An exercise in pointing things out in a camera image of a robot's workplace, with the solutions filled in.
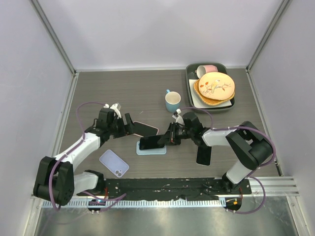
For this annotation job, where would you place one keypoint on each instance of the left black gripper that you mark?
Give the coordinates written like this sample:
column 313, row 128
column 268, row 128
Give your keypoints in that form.
column 128, row 129

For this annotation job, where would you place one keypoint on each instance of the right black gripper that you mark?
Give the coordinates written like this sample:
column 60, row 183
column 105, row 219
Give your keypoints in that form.
column 170, row 136

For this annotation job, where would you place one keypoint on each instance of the pink phone case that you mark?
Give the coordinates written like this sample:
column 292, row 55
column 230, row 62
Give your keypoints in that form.
column 144, row 130

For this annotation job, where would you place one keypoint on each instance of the light blue phone case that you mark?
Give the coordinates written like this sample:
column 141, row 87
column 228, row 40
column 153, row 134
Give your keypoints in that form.
column 156, row 151

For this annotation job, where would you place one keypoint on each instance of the black phone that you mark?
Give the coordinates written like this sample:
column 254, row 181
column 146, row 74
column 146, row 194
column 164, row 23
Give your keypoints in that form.
column 204, row 155
column 150, row 142

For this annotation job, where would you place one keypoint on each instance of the purple phone case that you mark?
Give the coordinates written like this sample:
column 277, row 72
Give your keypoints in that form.
column 114, row 163

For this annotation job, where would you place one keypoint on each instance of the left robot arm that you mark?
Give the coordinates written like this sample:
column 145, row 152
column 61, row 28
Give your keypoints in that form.
column 55, row 180

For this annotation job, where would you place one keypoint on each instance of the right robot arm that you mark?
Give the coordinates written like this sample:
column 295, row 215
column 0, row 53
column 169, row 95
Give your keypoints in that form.
column 252, row 148

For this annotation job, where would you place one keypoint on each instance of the blue mug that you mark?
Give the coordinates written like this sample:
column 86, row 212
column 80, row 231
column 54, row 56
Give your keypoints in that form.
column 172, row 101

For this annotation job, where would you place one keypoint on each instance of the white square plate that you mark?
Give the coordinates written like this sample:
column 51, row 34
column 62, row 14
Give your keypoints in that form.
column 198, row 103

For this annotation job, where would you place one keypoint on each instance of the woven yellow plate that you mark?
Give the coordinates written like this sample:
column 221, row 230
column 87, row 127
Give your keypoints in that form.
column 208, row 101

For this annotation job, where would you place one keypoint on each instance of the orange bird plate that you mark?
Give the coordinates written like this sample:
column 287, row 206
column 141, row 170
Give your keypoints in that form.
column 216, row 86

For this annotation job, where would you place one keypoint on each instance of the dark green tray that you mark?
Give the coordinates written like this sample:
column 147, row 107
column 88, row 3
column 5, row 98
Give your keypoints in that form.
column 191, row 74

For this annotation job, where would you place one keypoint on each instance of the pink cup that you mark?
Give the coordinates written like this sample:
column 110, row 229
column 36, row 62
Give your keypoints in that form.
column 204, row 69

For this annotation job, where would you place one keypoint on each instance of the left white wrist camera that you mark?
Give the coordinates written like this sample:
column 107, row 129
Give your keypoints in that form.
column 116, row 107

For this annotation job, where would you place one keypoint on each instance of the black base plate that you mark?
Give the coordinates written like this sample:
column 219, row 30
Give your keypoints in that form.
column 166, row 189

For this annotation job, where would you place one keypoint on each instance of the white cable duct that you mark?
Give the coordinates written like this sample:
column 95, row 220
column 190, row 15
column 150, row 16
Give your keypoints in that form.
column 93, row 203

